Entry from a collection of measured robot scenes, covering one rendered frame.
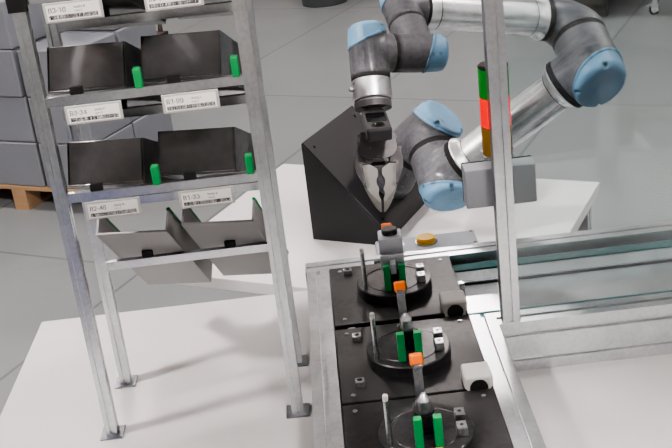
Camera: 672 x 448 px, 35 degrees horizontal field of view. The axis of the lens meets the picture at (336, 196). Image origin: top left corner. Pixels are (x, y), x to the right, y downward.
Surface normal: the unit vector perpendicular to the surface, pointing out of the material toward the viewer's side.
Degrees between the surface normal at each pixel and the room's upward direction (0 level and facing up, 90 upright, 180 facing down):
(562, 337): 90
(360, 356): 0
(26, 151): 90
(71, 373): 0
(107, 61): 65
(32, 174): 90
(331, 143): 48
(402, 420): 0
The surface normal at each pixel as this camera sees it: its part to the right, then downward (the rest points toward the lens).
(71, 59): -0.16, -0.04
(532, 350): 0.04, 0.36
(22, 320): -0.11, -0.92
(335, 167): 0.59, -0.57
